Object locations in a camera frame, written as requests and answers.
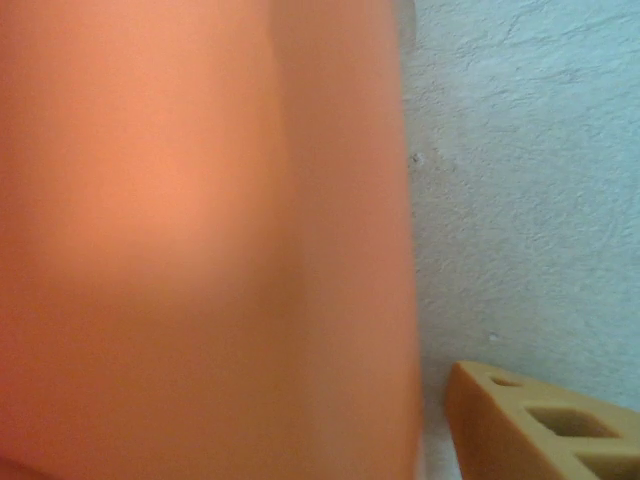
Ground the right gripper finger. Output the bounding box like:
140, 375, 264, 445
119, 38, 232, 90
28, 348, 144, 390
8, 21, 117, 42
446, 360, 640, 480

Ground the orange wrapping paper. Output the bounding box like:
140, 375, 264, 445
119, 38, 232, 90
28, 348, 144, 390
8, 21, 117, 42
0, 0, 426, 480

